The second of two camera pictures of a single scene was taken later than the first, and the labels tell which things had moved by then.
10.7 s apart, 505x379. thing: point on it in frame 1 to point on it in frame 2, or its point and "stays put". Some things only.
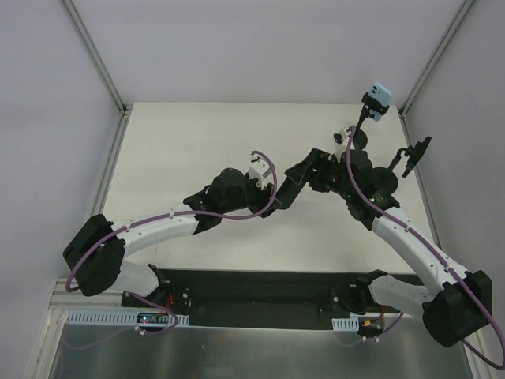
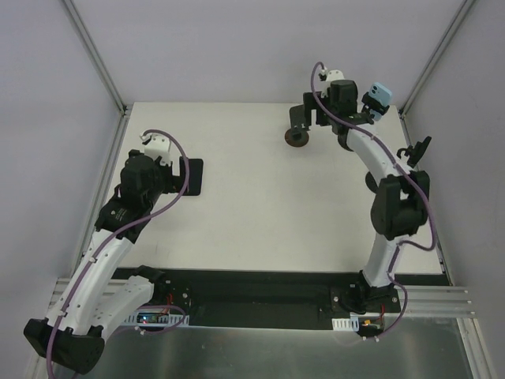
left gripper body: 263,196 to 183,176
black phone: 288,192 to 196,174
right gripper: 316,174 to 308,109
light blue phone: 381,94 stays put
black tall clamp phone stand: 371,106 stays put
